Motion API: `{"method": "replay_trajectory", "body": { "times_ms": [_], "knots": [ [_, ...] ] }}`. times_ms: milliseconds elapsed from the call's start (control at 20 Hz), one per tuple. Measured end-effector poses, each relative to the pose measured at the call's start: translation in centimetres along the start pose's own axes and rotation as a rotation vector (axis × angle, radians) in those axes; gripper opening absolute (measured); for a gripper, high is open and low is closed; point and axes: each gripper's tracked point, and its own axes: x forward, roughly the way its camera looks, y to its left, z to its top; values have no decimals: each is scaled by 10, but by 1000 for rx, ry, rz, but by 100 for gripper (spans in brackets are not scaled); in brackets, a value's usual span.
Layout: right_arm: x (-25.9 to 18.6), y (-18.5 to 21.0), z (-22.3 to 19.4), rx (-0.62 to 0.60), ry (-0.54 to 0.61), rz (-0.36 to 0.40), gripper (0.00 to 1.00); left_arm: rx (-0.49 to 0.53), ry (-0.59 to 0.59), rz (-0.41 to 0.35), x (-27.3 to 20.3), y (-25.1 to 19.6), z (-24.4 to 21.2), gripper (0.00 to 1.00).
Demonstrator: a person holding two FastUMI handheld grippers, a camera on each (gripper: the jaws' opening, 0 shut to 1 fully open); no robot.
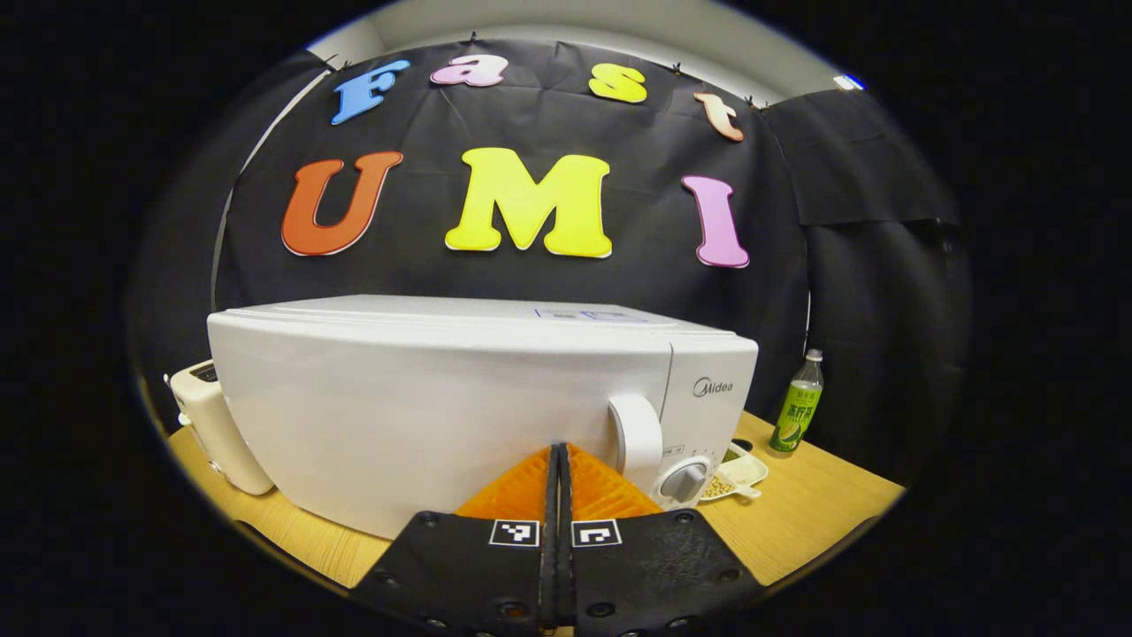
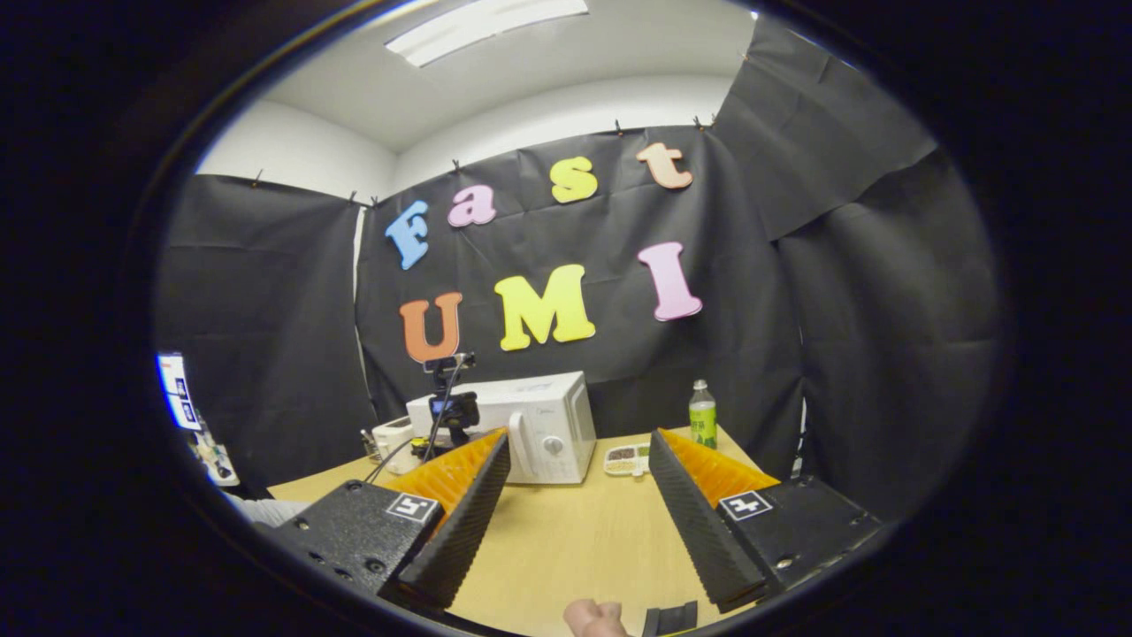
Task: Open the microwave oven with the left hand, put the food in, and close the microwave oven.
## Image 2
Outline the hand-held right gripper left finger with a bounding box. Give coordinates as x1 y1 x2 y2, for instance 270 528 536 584
265 427 512 611

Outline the white blue printed board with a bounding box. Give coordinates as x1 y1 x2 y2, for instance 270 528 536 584
157 352 203 433

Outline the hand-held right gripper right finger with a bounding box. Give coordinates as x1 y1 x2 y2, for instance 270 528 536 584
648 427 885 614

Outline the white microwave oven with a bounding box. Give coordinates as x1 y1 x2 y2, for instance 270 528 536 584
407 372 598 486

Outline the white grey cloth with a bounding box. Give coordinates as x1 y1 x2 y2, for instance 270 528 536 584
226 495 312 528

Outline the white toaster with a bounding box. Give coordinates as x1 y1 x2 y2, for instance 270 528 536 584
371 416 418 475

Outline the green drink bottle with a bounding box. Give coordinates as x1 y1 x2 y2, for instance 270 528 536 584
689 380 718 450

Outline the clutter of small items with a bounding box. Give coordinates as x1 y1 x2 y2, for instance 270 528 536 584
196 429 240 487

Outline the large ceiling light panel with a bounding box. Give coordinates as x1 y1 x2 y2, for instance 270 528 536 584
385 0 589 68

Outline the white divided bean dish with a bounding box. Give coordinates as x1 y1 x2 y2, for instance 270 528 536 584
603 442 653 479

